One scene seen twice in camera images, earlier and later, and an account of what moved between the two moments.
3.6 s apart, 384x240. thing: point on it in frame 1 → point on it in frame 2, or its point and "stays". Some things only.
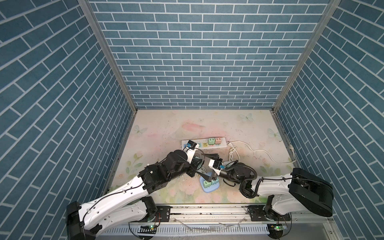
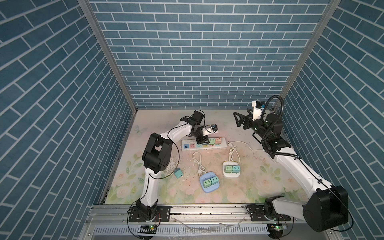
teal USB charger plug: (206, 184) stays
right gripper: (215, 175) → (249, 120)
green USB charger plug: (214, 182) stays
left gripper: (193, 166) → (203, 139)
